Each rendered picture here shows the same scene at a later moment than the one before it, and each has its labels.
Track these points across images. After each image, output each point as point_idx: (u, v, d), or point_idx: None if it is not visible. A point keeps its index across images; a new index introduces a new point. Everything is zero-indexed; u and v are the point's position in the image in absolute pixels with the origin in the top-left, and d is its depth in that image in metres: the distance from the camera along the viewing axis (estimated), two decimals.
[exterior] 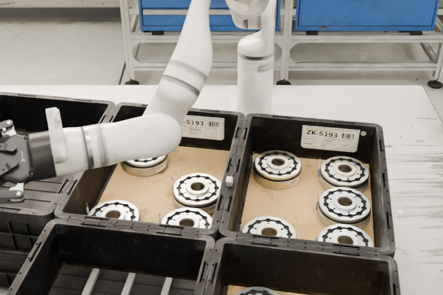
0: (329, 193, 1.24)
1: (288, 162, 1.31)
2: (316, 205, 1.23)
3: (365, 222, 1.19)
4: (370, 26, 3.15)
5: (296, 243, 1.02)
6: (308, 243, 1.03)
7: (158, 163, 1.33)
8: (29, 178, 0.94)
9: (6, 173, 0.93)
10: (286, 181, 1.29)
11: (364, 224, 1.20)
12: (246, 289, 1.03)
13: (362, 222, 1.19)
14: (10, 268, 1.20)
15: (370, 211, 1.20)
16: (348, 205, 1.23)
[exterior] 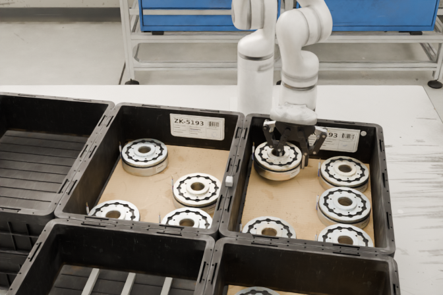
0: (329, 193, 1.24)
1: (289, 153, 1.31)
2: (316, 205, 1.23)
3: (365, 222, 1.19)
4: (370, 26, 3.15)
5: (296, 243, 1.02)
6: (308, 243, 1.03)
7: (158, 163, 1.33)
8: None
9: (304, 138, 1.26)
10: (287, 172, 1.28)
11: (364, 224, 1.20)
12: (246, 289, 1.03)
13: (362, 222, 1.19)
14: (10, 268, 1.20)
15: (370, 211, 1.20)
16: (348, 205, 1.23)
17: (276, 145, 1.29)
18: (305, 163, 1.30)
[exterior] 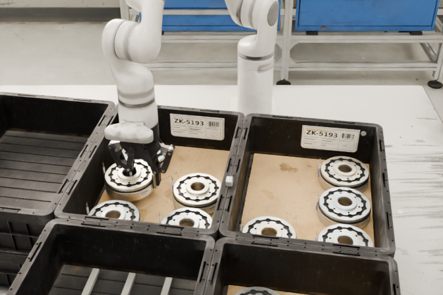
0: (329, 193, 1.24)
1: (140, 172, 1.25)
2: (316, 205, 1.23)
3: (365, 222, 1.19)
4: (370, 26, 3.15)
5: (296, 243, 1.02)
6: (308, 243, 1.03)
7: None
8: (158, 141, 1.19)
9: (151, 157, 1.21)
10: (136, 192, 1.23)
11: (364, 224, 1.20)
12: (246, 289, 1.03)
13: (362, 222, 1.19)
14: (10, 268, 1.20)
15: (370, 211, 1.20)
16: (348, 205, 1.23)
17: (125, 164, 1.24)
18: (157, 182, 1.25)
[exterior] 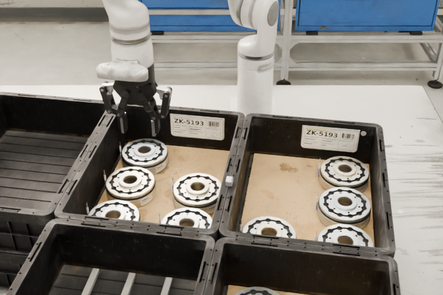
0: (329, 193, 1.24)
1: (140, 180, 1.27)
2: (316, 205, 1.23)
3: (365, 222, 1.19)
4: (370, 26, 3.15)
5: (296, 243, 1.02)
6: (308, 243, 1.03)
7: (158, 163, 1.33)
8: (153, 83, 1.12)
9: (147, 100, 1.13)
10: (136, 199, 1.24)
11: (364, 224, 1.20)
12: (246, 289, 1.03)
13: (362, 222, 1.19)
14: (10, 268, 1.20)
15: (370, 211, 1.20)
16: (348, 205, 1.23)
17: (115, 109, 1.17)
18: (155, 130, 1.18)
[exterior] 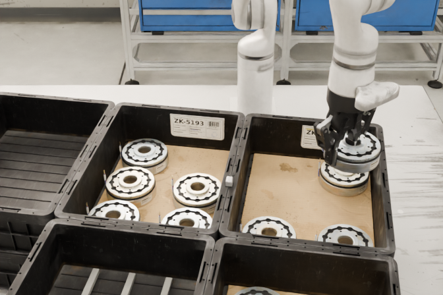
0: None
1: (140, 180, 1.27)
2: None
3: (375, 163, 1.11)
4: (370, 26, 3.15)
5: (296, 243, 1.02)
6: (308, 243, 1.03)
7: (158, 163, 1.33)
8: None
9: (359, 120, 1.09)
10: (136, 199, 1.24)
11: (374, 165, 1.12)
12: (246, 289, 1.03)
13: (372, 162, 1.11)
14: (10, 268, 1.20)
15: (380, 151, 1.12)
16: None
17: (331, 145, 1.08)
18: None
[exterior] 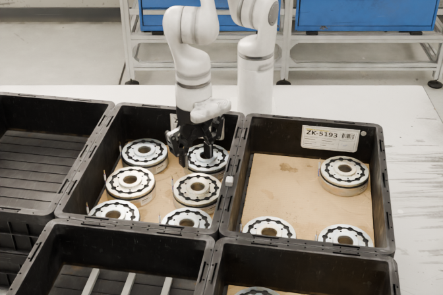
0: (195, 149, 1.37)
1: (140, 180, 1.27)
2: None
3: (223, 174, 1.32)
4: (370, 26, 3.15)
5: (296, 243, 1.02)
6: (308, 243, 1.03)
7: (158, 163, 1.33)
8: None
9: (208, 129, 1.29)
10: (136, 199, 1.24)
11: (222, 176, 1.32)
12: (246, 289, 1.03)
13: (219, 173, 1.31)
14: (10, 268, 1.20)
15: None
16: None
17: (180, 151, 1.28)
18: (211, 152, 1.34)
